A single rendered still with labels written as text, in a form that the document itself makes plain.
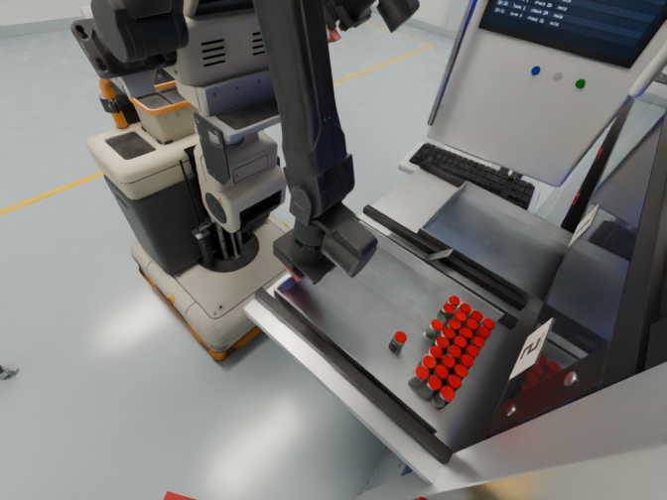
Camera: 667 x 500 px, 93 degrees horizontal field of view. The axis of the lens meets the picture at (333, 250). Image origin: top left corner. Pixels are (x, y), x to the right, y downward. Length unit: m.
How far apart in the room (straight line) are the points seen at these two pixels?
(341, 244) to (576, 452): 0.30
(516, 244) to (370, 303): 0.41
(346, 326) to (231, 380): 0.97
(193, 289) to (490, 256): 1.09
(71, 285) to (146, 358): 0.59
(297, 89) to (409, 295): 0.45
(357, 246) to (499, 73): 0.91
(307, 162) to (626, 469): 0.34
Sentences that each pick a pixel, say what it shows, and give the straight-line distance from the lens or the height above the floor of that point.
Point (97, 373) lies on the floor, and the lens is 1.70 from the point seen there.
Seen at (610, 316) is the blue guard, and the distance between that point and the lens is 0.39.
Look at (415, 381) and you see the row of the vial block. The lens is 0.55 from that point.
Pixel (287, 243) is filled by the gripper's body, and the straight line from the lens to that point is 0.54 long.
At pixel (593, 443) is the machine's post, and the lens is 0.29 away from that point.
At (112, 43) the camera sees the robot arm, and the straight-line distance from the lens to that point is 0.64.
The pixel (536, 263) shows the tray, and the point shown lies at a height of 0.88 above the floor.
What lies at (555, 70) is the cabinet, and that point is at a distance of 1.20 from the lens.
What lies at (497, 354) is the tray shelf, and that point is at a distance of 0.67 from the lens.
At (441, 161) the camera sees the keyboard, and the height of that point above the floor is 0.83.
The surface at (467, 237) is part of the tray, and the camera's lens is 0.83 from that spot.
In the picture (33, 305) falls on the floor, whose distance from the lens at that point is 2.03.
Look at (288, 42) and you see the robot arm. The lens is 0.34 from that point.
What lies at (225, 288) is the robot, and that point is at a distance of 1.38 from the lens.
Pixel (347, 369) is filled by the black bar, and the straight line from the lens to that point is 0.54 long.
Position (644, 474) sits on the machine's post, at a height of 1.21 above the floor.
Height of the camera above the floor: 1.40
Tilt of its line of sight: 49 degrees down
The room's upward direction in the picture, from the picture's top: 9 degrees clockwise
